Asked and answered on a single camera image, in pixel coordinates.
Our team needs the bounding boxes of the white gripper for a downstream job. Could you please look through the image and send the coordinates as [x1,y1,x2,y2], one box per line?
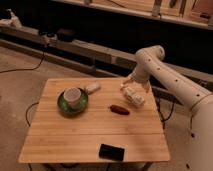
[120,74,150,93]

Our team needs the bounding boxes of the white sponge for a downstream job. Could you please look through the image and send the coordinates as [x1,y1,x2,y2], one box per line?
[85,82,101,94]

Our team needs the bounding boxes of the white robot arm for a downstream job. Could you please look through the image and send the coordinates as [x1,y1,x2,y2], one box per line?
[121,45,213,171]

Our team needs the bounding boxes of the white ceramic cup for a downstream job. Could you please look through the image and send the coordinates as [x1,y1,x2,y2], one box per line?
[63,87,81,109]

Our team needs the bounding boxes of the white patterned box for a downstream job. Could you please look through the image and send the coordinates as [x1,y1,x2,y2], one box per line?
[122,87,144,107]

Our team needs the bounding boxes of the brown oblong object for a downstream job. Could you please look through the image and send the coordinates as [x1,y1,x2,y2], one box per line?
[110,105,130,115]

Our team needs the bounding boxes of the wooden table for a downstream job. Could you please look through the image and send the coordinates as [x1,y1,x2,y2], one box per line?
[19,78,170,163]

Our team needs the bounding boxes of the green saucer plate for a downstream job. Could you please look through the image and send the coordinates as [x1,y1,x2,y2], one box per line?
[57,89,89,115]

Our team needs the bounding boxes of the black rectangular block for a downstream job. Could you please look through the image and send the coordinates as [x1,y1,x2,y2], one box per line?
[99,144,125,161]

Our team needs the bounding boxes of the black device on ledge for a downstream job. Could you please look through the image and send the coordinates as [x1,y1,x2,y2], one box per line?
[56,28,75,42]

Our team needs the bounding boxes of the white object on ledge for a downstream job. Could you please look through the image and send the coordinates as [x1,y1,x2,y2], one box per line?
[0,9,22,29]

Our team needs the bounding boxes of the black cable behind table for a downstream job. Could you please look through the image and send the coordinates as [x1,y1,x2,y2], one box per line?
[155,97,176,130]

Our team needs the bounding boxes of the black floor cable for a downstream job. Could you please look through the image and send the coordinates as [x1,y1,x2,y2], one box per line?
[0,46,48,75]

